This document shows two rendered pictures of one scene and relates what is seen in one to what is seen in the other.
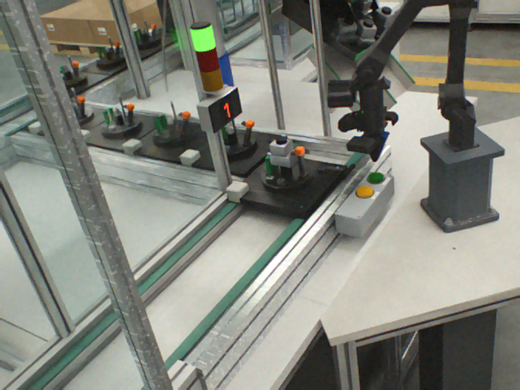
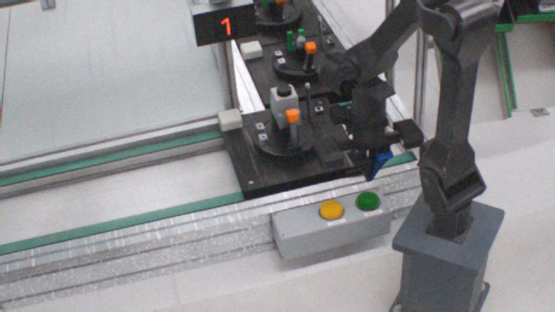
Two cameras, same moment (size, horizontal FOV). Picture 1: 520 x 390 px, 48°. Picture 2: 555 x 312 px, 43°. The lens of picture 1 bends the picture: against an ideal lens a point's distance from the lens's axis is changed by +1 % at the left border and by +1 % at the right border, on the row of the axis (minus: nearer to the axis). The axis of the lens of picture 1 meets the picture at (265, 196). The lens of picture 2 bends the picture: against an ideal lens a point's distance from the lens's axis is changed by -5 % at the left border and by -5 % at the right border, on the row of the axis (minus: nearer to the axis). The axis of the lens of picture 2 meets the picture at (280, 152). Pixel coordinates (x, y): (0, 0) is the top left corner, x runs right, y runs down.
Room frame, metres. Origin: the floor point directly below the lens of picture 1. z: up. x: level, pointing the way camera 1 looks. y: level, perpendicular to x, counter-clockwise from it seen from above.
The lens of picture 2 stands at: (0.43, -0.80, 1.89)
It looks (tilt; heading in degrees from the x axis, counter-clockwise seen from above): 39 degrees down; 40
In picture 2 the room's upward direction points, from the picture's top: 5 degrees counter-clockwise
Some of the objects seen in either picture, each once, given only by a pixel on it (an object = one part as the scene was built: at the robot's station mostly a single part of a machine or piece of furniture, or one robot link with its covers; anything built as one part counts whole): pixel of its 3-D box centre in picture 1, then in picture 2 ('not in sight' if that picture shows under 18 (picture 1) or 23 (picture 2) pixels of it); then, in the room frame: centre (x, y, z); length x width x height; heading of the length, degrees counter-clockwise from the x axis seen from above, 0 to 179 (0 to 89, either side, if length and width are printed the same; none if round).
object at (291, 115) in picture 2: (298, 160); (291, 126); (1.31, -0.10, 1.04); 0.04 x 0.02 x 0.08; 52
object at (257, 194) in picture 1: (288, 183); (288, 144); (1.33, -0.07, 0.96); 0.24 x 0.24 x 0.02; 52
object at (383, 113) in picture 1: (372, 121); (368, 129); (1.27, -0.29, 1.13); 0.19 x 0.06 x 0.08; 142
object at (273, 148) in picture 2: (287, 176); (287, 136); (1.33, -0.07, 0.98); 0.14 x 0.14 x 0.02
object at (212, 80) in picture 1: (211, 78); not in sight; (1.34, 0.08, 1.28); 0.05 x 0.05 x 0.05
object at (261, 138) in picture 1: (231, 135); (301, 49); (1.57, 0.07, 1.01); 0.24 x 0.24 x 0.13; 52
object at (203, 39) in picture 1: (203, 37); not in sight; (1.34, 0.08, 1.38); 0.05 x 0.05 x 0.05
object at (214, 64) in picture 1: (207, 58); not in sight; (1.34, 0.08, 1.33); 0.05 x 0.05 x 0.05
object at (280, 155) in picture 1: (279, 150); (284, 100); (1.34, -0.06, 1.06); 0.08 x 0.04 x 0.07; 52
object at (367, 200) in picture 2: (375, 179); (368, 202); (1.27, -0.29, 0.96); 0.04 x 0.04 x 0.02
